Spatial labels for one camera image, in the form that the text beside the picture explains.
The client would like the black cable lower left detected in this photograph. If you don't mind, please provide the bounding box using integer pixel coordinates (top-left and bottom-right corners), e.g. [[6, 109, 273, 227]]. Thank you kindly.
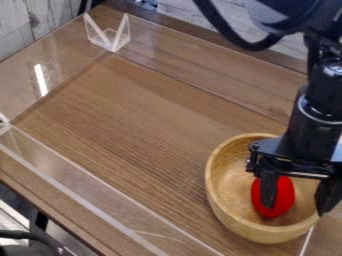
[[0, 229, 65, 251]]

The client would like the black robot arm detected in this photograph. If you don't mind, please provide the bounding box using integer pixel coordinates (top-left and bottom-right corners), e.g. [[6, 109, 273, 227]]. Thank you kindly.
[[248, 0, 342, 214]]

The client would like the red felt strawberry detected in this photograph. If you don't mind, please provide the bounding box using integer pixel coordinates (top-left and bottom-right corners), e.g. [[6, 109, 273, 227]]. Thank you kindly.
[[252, 176, 296, 218]]

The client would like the clear acrylic front wall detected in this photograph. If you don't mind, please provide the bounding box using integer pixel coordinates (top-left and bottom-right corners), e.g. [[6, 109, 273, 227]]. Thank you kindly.
[[0, 125, 224, 256]]

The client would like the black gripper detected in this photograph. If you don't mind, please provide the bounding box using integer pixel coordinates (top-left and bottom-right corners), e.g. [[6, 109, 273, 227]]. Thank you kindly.
[[246, 85, 342, 216]]

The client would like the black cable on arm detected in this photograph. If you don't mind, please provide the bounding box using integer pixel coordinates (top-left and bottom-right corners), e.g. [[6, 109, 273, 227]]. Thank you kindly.
[[192, 0, 322, 52]]

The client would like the clear acrylic corner bracket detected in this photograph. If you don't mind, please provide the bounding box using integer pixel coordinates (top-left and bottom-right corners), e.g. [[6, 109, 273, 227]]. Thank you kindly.
[[83, 14, 131, 53]]

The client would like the wooden bowl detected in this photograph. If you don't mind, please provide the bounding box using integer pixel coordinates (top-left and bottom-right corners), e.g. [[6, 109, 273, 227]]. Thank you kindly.
[[205, 133, 320, 244]]

